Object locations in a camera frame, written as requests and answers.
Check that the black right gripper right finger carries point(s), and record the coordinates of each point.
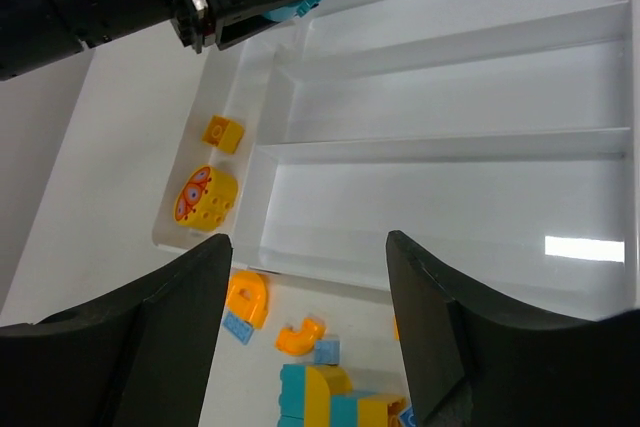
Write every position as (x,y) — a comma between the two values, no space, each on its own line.
(474,356)

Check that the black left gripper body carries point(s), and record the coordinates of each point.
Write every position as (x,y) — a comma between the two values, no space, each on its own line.
(35,33)

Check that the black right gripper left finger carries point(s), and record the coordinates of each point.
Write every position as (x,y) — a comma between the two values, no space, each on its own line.
(140,355)

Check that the small orange square lego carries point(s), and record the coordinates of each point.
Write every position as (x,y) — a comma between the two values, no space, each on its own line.
(224,134)

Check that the teal yellow lego block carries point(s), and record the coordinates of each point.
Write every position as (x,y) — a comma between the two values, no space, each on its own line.
(323,395)

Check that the yellow round printed lego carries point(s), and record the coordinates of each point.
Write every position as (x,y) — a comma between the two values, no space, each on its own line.
(206,199)

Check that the small blue flat lego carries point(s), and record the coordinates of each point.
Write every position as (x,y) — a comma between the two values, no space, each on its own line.
(238,328)

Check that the orange arch lego piece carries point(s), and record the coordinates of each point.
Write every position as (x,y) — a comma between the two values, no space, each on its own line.
(248,297)

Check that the small blue square lego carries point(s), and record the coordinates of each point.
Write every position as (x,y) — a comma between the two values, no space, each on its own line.
(327,352)

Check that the orange curved lego piece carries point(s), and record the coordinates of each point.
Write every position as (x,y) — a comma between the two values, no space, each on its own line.
(299,341)

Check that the white divided sorting tray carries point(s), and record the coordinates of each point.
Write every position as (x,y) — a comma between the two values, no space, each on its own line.
(501,135)

